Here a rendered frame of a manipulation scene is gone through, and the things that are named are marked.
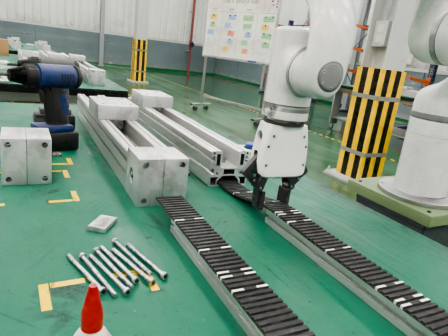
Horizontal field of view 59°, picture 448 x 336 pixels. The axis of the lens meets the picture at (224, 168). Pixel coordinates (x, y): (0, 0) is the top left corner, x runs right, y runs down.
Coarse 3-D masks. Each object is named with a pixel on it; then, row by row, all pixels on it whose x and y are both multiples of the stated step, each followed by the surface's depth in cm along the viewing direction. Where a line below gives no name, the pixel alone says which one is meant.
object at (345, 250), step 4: (336, 248) 61; (340, 248) 61; (344, 248) 61; (348, 248) 62; (328, 252) 60; (332, 252) 60; (336, 252) 60; (340, 252) 60; (344, 252) 60; (348, 252) 60; (352, 252) 61; (356, 252) 61; (332, 256) 59
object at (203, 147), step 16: (144, 112) 141; (176, 112) 134; (160, 128) 122; (176, 128) 109; (192, 128) 118; (176, 144) 109; (192, 144) 99; (208, 144) 95; (224, 144) 99; (192, 160) 99; (208, 160) 91; (224, 160) 96; (240, 160) 93; (208, 176) 91; (224, 176) 99; (240, 176) 95
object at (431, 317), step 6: (426, 312) 47; (432, 312) 48; (438, 312) 48; (444, 312) 48; (414, 318) 47; (420, 318) 46; (426, 318) 47; (432, 318) 46; (438, 318) 46; (444, 318) 47; (426, 324) 45; (432, 324) 46
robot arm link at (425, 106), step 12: (444, 24) 84; (444, 36) 83; (444, 48) 84; (444, 60) 86; (444, 84) 84; (420, 96) 89; (432, 96) 86; (444, 96) 85; (420, 108) 89; (432, 108) 87; (444, 108) 85; (432, 120) 87; (444, 120) 86
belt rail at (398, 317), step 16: (272, 224) 74; (288, 240) 69; (304, 240) 65; (320, 256) 63; (336, 272) 59; (352, 288) 56; (368, 288) 53; (368, 304) 53; (384, 304) 52; (400, 320) 49
